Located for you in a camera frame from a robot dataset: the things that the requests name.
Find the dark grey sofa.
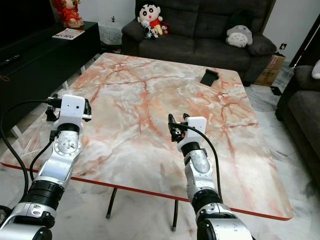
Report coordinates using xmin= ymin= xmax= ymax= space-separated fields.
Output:
xmin=121 ymin=0 xmax=278 ymax=86

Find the black TV cabinet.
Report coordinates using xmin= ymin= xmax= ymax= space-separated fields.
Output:
xmin=0 ymin=21 xmax=102 ymax=135

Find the black remote control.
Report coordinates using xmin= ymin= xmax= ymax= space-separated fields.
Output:
xmin=2 ymin=55 xmax=26 ymax=66

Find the black metal table leg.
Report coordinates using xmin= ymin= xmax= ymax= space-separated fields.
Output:
xmin=171 ymin=199 xmax=180 ymax=232
xmin=105 ymin=187 xmax=115 ymax=220

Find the black television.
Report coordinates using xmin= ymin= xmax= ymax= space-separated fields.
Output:
xmin=0 ymin=0 xmax=57 ymax=51

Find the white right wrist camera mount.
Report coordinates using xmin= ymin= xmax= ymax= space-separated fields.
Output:
xmin=180 ymin=116 xmax=208 ymax=147

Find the cartoon boy plush doll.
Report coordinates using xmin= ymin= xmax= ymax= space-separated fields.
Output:
xmin=137 ymin=4 xmax=165 ymax=39

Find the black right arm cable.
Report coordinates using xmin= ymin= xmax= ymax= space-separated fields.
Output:
xmin=179 ymin=125 xmax=224 ymax=200

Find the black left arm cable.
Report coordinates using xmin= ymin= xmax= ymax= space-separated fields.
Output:
xmin=0 ymin=99 xmax=57 ymax=191

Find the dark grey armchair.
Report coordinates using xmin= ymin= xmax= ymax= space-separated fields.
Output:
xmin=275 ymin=64 xmax=320 ymax=153

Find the red robed figurine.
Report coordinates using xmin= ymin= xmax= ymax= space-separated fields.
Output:
xmin=52 ymin=0 xmax=85 ymax=29

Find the white table leg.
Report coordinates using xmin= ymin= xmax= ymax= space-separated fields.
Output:
xmin=10 ymin=125 xmax=24 ymax=139

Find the small red plush toy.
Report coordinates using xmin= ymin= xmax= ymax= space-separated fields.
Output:
xmin=159 ymin=22 xmax=171 ymax=35

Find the black folded phone stand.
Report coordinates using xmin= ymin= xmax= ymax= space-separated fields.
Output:
xmin=200 ymin=69 xmax=220 ymax=87

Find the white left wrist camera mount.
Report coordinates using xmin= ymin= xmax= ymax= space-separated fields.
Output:
xmin=62 ymin=94 xmax=87 ymax=124

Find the brown cardboard box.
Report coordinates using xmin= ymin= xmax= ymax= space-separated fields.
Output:
xmin=255 ymin=54 xmax=287 ymax=87

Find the red and white magazine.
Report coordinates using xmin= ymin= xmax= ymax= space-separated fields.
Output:
xmin=52 ymin=28 xmax=86 ymax=41

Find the grey Totoro plush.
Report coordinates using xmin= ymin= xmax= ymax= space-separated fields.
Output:
xmin=226 ymin=22 xmax=255 ymax=48

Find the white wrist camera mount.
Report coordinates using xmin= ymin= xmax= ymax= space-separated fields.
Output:
xmin=62 ymin=94 xmax=87 ymax=124
xmin=180 ymin=116 xmax=208 ymax=147

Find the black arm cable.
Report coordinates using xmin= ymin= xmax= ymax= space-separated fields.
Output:
xmin=0 ymin=99 xmax=57 ymax=191
xmin=179 ymin=125 xmax=224 ymax=200

